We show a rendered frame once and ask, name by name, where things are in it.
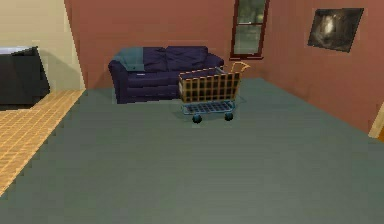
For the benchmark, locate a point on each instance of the orange shopping cart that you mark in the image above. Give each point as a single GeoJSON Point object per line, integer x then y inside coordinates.
{"type": "Point", "coordinates": [208, 88]}

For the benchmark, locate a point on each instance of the dark blue sofa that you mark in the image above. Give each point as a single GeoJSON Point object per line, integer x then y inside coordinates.
{"type": "Point", "coordinates": [156, 81]}

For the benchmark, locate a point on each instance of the teal blanket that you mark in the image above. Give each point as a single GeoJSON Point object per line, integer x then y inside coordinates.
{"type": "Point", "coordinates": [131, 60]}

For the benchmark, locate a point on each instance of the dark red framed window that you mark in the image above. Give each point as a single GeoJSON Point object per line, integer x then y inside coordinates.
{"type": "Point", "coordinates": [248, 28]}

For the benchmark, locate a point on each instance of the dark framed picture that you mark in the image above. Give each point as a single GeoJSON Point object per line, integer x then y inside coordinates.
{"type": "Point", "coordinates": [335, 28]}

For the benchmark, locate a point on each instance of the black cabinet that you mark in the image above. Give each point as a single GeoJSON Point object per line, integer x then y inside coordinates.
{"type": "Point", "coordinates": [21, 76]}

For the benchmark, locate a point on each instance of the pale wooden door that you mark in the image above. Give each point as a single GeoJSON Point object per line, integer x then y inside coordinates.
{"type": "Point", "coordinates": [377, 125]}

